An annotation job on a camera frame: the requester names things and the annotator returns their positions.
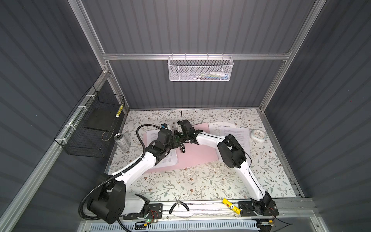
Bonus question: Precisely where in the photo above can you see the printed paper sheet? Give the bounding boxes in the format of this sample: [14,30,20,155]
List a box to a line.
[208,122,236,136]
[146,130,178,169]
[220,127,250,160]

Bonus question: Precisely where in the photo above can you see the pink file folder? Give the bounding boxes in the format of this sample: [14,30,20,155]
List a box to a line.
[141,122,219,174]

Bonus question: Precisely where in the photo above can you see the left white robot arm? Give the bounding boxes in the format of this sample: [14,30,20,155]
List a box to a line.
[78,129,177,224]

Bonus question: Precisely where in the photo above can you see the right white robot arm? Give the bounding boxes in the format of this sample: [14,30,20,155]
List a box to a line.
[174,120,278,217]

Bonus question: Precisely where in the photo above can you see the metal folder clip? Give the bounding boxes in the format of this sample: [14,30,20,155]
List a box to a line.
[179,143,186,153]

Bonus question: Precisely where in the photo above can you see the silver metal can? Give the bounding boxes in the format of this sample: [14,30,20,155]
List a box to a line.
[114,133,130,152]

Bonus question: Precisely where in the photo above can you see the floral table mat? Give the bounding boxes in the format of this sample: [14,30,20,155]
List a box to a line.
[108,108,298,201]

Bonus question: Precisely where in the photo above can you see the yellow marker in basket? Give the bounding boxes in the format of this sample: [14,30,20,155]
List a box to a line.
[115,104,124,118]

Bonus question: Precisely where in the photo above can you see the white round timer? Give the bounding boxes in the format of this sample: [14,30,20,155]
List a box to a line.
[250,129,267,143]

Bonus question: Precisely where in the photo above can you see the yellow glue tube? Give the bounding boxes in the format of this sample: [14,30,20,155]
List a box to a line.
[222,198,241,215]

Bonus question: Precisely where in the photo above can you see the black corrugated cable conduit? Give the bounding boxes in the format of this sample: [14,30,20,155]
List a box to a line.
[78,124,163,221]

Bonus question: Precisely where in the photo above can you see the black handled pliers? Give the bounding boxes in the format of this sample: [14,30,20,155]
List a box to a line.
[169,200,190,215]

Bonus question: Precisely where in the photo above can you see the white wire mesh basket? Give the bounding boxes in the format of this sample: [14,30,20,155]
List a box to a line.
[167,56,234,82]

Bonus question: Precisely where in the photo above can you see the black wire mesh basket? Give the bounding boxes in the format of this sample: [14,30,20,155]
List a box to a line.
[55,87,125,158]

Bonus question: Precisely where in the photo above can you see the white perforated cable tray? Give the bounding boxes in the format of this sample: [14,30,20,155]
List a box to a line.
[89,219,261,232]

